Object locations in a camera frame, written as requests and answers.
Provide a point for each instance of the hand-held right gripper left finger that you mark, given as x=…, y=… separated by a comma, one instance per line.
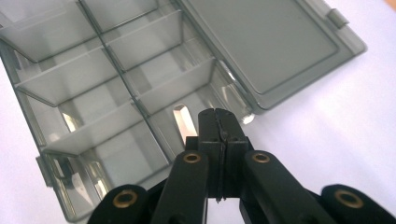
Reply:
x=209, y=137

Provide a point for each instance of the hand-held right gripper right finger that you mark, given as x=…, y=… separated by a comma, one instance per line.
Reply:
x=234, y=137

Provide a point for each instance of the grey transparent compartment box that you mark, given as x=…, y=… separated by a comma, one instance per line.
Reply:
x=124, y=77

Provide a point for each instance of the wooden table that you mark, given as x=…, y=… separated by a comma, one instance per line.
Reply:
x=391, y=2

